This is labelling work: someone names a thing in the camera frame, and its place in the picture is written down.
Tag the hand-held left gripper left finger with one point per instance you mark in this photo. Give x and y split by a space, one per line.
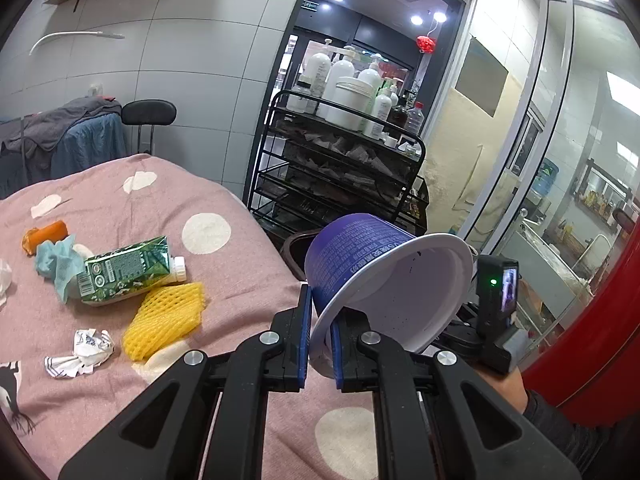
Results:
301 340

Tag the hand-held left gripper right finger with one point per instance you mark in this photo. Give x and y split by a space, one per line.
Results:
336 355

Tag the brown trash bin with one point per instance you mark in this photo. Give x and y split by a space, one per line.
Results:
295 250

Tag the purple paper bowl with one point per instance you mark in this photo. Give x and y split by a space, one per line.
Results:
360 255

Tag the yellow foam net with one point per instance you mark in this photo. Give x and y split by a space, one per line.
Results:
160 320

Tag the green drink carton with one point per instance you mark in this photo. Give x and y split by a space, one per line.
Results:
125 270

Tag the light blue cloth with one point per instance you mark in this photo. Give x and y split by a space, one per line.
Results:
55 265

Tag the person's right forearm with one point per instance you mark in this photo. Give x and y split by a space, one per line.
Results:
565 435

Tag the person's right hand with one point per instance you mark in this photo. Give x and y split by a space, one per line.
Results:
507 390

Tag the red glossy panel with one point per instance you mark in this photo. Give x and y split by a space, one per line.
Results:
600 335

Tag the white plastic bottle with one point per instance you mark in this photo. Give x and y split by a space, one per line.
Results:
178 268

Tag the blue water jug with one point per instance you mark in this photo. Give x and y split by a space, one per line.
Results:
546 175

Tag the black metal cart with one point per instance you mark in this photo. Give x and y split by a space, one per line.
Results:
325 170

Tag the clear bottle with red cap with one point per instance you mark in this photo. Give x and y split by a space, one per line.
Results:
415 120

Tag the glass partition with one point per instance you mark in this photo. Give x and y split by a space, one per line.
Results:
560 110

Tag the brown bottle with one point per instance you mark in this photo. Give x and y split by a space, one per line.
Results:
398 116

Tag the crumpled printed paper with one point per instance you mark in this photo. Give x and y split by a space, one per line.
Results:
85 350

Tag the large white jar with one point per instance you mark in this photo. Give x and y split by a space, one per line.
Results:
350 102

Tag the red hanging ornament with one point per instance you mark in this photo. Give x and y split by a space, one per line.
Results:
425 44

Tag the black stool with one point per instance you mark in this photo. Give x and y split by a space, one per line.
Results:
150 111

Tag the cluster of white pump bottles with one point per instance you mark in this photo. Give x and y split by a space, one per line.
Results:
345 67

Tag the orange pill bottle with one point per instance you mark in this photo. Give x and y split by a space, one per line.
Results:
45 235

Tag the massage bed with blue skirt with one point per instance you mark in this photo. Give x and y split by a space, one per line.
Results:
90 150

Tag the crumpled white tissue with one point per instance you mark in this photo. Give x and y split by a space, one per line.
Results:
4 280

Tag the grey blanket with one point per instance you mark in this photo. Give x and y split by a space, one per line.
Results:
60 120

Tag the white floor lamp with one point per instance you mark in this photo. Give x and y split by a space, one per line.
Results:
75 35

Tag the black door frame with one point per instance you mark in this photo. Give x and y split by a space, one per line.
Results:
282 67

